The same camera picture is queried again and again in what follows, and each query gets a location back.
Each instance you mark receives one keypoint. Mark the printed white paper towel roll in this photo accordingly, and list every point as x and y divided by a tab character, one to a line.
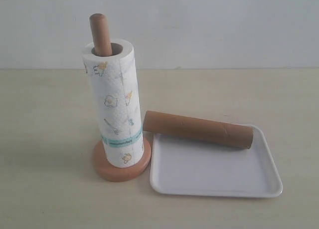
114	85

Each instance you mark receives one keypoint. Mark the brown cardboard tube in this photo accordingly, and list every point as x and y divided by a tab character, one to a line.
226	134

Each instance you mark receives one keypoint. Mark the wooden paper towel holder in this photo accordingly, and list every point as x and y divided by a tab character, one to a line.
103	48

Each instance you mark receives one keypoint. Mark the white rectangular plastic tray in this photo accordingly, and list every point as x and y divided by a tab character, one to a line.
192	168

